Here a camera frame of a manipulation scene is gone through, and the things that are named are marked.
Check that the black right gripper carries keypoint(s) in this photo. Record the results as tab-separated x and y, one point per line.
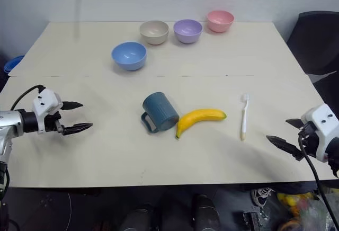
311	142

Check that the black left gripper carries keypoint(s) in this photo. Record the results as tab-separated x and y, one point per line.
51	123

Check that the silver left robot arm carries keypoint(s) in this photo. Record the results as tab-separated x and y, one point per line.
10	121

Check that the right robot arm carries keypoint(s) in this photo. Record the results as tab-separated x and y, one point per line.
334	162

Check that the white toothbrush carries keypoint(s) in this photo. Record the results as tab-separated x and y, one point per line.
245	117

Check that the black and white sneaker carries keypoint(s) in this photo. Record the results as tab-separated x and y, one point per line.
260	195

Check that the bag of colourful toys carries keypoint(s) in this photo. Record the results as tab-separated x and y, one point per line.
304	209

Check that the blue bowl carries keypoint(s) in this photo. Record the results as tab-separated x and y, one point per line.
129	56

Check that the teal ribbed mug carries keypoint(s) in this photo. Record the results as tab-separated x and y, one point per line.
159	111

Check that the yellow banana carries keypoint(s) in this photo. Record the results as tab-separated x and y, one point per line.
198	117

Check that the black chair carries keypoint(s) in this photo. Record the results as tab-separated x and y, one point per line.
315	43

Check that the dark rounded shape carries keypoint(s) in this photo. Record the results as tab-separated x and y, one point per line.
206	212
139	219

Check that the beige bowl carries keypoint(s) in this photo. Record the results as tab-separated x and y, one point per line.
154	31

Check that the pink bowl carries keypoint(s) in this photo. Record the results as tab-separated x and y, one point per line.
220	20

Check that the purple bowl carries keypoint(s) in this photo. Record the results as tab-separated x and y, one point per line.
188	31

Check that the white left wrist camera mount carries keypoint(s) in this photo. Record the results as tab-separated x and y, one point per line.
45	101

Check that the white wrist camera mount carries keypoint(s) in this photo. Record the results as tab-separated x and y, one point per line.
45	101
321	119

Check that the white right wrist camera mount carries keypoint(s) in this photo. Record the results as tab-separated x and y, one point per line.
321	119

